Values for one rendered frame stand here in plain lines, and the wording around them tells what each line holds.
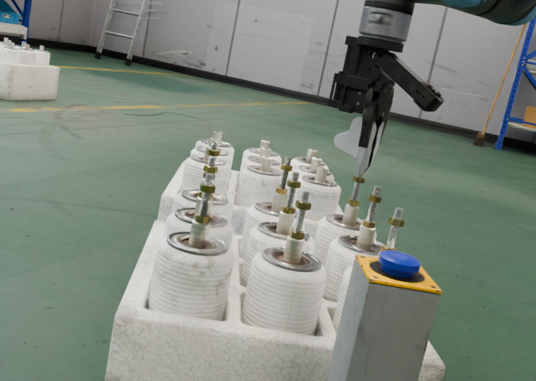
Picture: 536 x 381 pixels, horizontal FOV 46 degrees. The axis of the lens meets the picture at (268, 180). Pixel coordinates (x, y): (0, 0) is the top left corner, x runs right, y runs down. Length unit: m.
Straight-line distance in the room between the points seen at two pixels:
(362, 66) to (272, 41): 6.70
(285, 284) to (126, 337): 0.19
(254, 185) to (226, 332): 0.59
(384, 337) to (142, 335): 0.28
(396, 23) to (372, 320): 0.51
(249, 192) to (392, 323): 0.73
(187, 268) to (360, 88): 0.41
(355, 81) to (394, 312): 0.47
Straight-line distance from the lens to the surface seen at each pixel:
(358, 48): 1.00
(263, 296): 0.77
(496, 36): 7.22
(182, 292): 0.75
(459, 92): 7.21
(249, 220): 1.00
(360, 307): 0.61
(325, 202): 1.30
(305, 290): 0.76
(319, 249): 1.02
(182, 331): 0.74
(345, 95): 0.99
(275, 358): 0.76
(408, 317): 0.61
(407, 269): 0.61
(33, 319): 1.13
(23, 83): 3.51
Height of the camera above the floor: 0.50
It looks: 11 degrees down
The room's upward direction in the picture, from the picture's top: 11 degrees clockwise
